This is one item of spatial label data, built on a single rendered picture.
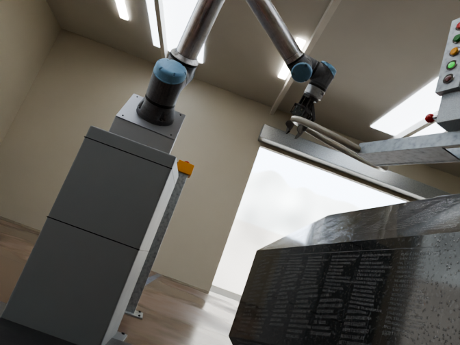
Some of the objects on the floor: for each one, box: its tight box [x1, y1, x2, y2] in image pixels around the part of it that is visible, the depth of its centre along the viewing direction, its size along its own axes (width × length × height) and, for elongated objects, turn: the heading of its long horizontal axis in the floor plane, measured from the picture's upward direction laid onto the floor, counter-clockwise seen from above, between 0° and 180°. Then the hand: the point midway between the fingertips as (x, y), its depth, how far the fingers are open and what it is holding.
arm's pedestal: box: [1, 126, 179, 345], centre depth 179 cm, size 50×50×85 cm
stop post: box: [125, 159, 194, 320], centre depth 272 cm, size 20×20×109 cm
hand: (292, 134), depth 193 cm, fingers closed on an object, 5 cm apart
